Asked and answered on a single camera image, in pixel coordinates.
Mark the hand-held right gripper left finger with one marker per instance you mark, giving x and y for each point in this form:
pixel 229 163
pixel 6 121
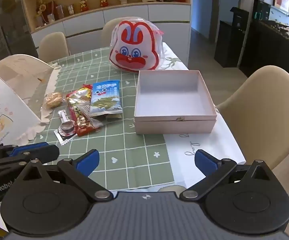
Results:
pixel 88 161

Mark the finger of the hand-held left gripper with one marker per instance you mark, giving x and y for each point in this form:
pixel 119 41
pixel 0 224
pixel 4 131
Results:
pixel 29 148
pixel 47 153

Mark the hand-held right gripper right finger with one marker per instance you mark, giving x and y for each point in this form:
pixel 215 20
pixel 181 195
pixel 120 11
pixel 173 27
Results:
pixel 205 161

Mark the red snack packet yellow figure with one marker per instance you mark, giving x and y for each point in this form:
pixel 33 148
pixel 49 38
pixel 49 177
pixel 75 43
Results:
pixel 79 96

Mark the blue snack packet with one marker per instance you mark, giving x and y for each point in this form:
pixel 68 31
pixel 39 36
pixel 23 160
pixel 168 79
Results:
pixel 105 97

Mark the white storage box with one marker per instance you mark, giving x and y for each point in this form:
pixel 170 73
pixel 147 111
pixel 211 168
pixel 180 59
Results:
pixel 172 90

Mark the white floral table cloth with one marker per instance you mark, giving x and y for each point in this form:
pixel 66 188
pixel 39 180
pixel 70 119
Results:
pixel 199 142

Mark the clear packet with spoon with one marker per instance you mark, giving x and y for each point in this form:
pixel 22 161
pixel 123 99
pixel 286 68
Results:
pixel 67 130

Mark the red clear snack packet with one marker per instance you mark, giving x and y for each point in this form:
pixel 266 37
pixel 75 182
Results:
pixel 87 126

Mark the green checked tablecloth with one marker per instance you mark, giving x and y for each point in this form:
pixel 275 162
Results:
pixel 124 150

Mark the white cartoon paper box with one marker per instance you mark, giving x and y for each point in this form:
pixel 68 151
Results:
pixel 7 110

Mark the round pastry in clear wrap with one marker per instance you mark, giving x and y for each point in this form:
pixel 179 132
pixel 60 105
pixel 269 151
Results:
pixel 53 100

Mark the beige chair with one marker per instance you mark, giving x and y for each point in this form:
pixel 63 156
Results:
pixel 53 46
pixel 107 31
pixel 259 105

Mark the white chair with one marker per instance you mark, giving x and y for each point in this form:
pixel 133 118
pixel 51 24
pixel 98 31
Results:
pixel 22 65

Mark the black floor appliance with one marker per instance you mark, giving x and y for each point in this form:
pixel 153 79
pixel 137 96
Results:
pixel 228 45

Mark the black low cabinet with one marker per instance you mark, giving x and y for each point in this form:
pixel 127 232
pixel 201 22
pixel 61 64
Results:
pixel 267 55

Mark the white red rabbit bag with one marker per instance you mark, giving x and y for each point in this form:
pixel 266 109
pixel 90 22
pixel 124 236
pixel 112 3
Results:
pixel 134 45

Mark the dark glass partition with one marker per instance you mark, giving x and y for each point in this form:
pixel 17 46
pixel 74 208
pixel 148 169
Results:
pixel 7 17

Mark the wood and white shelf cabinet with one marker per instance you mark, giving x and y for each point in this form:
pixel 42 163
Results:
pixel 84 22

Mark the glass cup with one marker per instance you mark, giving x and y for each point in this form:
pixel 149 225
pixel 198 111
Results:
pixel 70 9
pixel 60 12

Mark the red figurine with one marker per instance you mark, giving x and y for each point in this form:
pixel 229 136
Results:
pixel 104 1
pixel 84 5

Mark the glass fish tank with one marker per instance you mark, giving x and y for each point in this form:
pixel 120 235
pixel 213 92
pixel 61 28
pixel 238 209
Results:
pixel 272 12

